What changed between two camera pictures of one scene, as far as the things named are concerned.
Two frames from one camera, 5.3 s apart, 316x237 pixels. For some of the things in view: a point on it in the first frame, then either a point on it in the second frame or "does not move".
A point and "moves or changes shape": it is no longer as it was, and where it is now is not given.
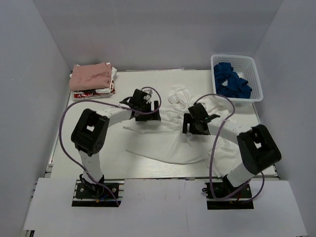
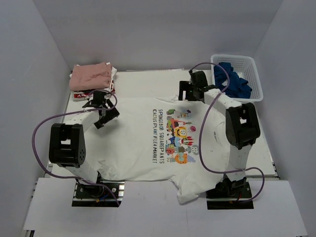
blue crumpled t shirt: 236,87 does not move
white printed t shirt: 164,139 moves or changes shape
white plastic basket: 246,67 does not move
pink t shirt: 92,76 does not move
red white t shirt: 97,93 does not move
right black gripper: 191,126 → 185,89
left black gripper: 150,114 → 106,118
